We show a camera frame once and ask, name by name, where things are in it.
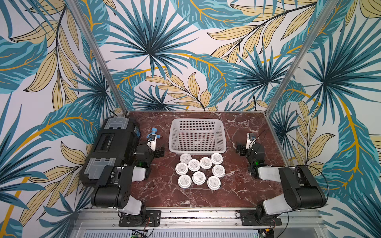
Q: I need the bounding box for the yogurt cup white lid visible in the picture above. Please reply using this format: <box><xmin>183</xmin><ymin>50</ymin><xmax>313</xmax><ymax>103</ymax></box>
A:
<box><xmin>178</xmin><ymin>175</ymin><xmax>192</xmax><ymax>189</ymax></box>

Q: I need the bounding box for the yogurt cup green label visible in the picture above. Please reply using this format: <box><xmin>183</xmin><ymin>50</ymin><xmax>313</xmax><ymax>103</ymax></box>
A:
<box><xmin>192</xmin><ymin>171</ymin><xmax>206</xmax><ymax>185</ymax></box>

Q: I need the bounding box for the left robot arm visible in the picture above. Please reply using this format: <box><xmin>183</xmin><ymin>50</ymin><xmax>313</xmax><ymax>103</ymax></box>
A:
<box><xmin>91</xmin><ymin>144</ymin><xmax>165</xmax><ymax>216</ymax></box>

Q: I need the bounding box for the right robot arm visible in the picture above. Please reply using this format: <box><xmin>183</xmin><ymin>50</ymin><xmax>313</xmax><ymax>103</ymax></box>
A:
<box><xmin>236</xmin><ymin>144</ymin><xmax>328</xmax><ymax>218</ymax></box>

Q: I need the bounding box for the white perforated plastic basket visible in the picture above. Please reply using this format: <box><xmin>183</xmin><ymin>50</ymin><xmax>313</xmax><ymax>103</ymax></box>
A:
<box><xmin>169</xmin><ymin>119</ymin><xmax>227</xmax><ymax>155</ymax></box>

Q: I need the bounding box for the small blue toy drill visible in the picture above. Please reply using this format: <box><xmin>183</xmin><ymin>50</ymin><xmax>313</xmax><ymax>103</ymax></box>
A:
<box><xmin>147</xmin><ymin>128</ymin><xmax>161</xmax><ymax>140</ymax></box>

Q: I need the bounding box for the black plastic toolbox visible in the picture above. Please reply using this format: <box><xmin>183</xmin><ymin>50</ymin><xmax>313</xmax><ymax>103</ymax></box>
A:
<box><xmin>79</xmin><ymin>117</ymin><xmax>141</xmax><ymax>187</ymax></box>

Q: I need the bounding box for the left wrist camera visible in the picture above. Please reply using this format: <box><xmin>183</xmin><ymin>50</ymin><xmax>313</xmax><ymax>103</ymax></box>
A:
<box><xmin>147</xmin><ymin>134</ymin><xmax>157</xmax><ymax>151</ymax></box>

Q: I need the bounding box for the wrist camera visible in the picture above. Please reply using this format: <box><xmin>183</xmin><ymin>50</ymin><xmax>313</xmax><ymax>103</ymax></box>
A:
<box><xmin>246</xmin><ymin>133</ymin><xmax>256</xmax><ymax>149</ymax></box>
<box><xmin>147</xmin><ymin>134</ymin><xmax>157</xmax><ymax>151</ymax></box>

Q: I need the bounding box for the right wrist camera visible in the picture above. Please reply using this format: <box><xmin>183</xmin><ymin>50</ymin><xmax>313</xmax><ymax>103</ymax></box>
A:
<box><xmin>246</xmin><ymin>133</ymin><xmax>256</xmax><ymax>149</ymax></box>

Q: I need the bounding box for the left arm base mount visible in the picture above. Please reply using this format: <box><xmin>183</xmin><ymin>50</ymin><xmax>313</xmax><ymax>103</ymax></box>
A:
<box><xmin>119</xmin><ymin>210</ymin><xmax>161</xmax><ymax>227</ymax></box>

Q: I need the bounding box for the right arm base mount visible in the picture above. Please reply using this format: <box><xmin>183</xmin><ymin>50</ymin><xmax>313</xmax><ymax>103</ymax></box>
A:
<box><xmin>235</xmin><ymin>209</ymin><xmax>282</xmax><ymax>227</ymax></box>

